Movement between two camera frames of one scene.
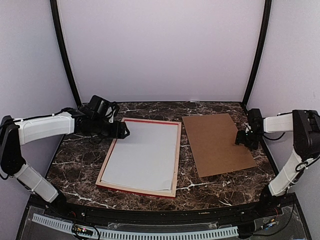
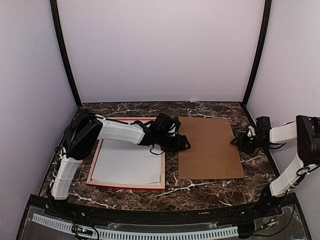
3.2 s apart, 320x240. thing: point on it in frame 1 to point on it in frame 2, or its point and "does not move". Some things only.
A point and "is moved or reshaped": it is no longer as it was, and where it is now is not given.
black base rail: (164, 216) does not move
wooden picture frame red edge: (158, 191) to (143, 186)
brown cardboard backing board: (213, 137) is moved or reshaped
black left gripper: (117, 132) to (180, 145)
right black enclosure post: (261, 51) does not move
